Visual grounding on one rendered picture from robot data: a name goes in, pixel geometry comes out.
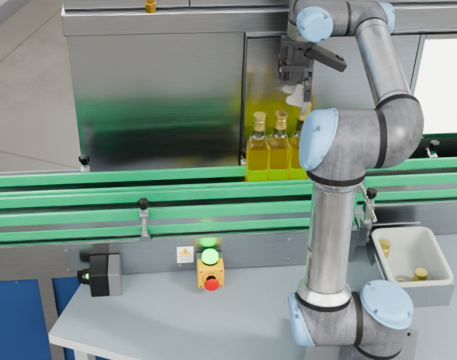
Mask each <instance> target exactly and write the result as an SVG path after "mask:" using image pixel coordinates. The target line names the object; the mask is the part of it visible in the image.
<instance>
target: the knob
mask: <svg viewBox="0 0 457 360"><path fill-rule="evenodd" d="M76 273H77V278H78V283H79V284H88V285H90V283H89V279H87V278H86V275H87V274H88V273H89V268H87V269H82V270H78V271H77V272H76Z"/></svg>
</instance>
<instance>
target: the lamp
mask: <svg viewBox="0 0 457 360"><path fill-rule="evenodd" d="M218 262H219V255H218V253H217V252H216V251H215V250H214V249H207V250H205V251H204V252H203V253H202V263H203V264H205V265H207V266H214V265H216V264H217V263H218Z"/></svg>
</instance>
